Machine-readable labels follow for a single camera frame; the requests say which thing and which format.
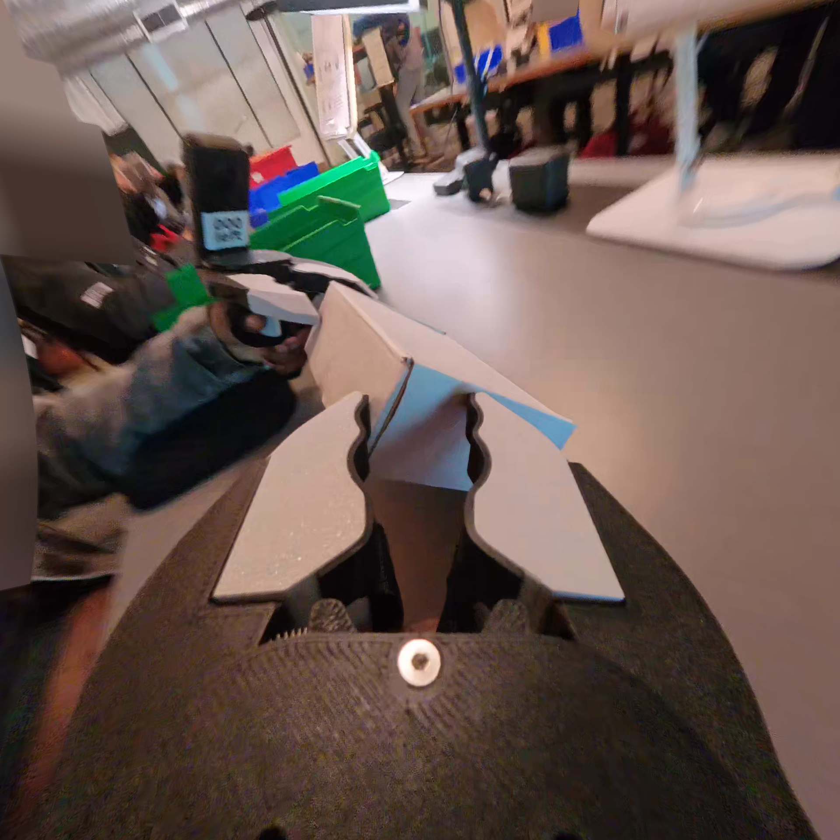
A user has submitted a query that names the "silver air duct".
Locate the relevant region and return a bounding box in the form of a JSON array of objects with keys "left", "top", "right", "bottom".
[{"left": 20, "top": 0, "right": 277, "bottom": 61}]

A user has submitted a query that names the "small blue plastic bin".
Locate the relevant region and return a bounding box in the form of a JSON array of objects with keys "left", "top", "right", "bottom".
[{"left": 249, "top": 163, "right": 321, "bottom": 227}]

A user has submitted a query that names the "instruction sign on white stand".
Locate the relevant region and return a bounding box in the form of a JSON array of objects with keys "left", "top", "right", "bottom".
[{"left": 581, "top": 0, "right": 840, "bottom": 271}]

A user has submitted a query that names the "person's left hand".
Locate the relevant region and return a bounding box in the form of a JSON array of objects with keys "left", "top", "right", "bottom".
[{"left": 210, "top": 303, "right": 309, "bottom": 380}]

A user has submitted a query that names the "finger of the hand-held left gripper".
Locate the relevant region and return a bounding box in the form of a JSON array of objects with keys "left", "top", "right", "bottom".
[
  {"left": 262, "top": 258, "right": 379, "bottom": 299},
  {"left": 244, "top": 287, "right": 322, "bottom": 326}
]

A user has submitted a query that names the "cluttered wooden desk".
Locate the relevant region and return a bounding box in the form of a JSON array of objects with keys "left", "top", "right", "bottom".
[{"left": 410, "top": 33, "right": 680, "bottom": 158}]

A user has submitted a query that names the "person's left forearm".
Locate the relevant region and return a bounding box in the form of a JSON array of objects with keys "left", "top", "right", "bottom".
[{"left": 33, "top": 315, "right": 296, "bottom": 513}]

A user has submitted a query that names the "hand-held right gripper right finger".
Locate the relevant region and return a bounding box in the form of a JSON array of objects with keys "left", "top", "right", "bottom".
[{"left": 463, "top": 392, "right": 626, "bottom": 601}]

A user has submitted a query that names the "black box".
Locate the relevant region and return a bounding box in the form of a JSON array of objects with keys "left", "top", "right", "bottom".
[{"left": 508, "top": 147, "right": 571, "bottom": 213}]

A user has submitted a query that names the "red plastic bin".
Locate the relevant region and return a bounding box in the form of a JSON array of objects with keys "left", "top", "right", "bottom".
[{"left": 248, "top": 146, "right": 298, "bottom": 190}]

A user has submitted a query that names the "small black device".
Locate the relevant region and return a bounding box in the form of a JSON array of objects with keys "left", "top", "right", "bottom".
[{"left": 462, "top": 152, "right": 500, "bottom": 203}]

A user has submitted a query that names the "dark metal pole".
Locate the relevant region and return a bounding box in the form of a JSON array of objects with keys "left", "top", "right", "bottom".
[{"left": 448, "top": 0, "right": 494, "bottom": 157}]

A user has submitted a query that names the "white cardboard mailer box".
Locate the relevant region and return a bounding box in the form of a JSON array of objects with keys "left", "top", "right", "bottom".
[{"left": 305, "top": 282, "right": 577, "bottom": 492}]

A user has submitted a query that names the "white paper sign stand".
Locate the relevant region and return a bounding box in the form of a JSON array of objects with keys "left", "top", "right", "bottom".
[{"left": 311, "top": 13, "right": 368, "bottom": 158}]

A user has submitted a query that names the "green plastic bin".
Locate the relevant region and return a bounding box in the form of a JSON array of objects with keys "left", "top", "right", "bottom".
[
  {"left": 279, "top": 151, "right": 392, "bottom": 225},
  {"left": 249, "top": 196, "right": 383, "bottom": 291}
]

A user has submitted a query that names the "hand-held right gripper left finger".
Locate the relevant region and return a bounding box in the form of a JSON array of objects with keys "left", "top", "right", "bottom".
[{"left": 210, "top": 392, "right": 376, "bottom": 605}]

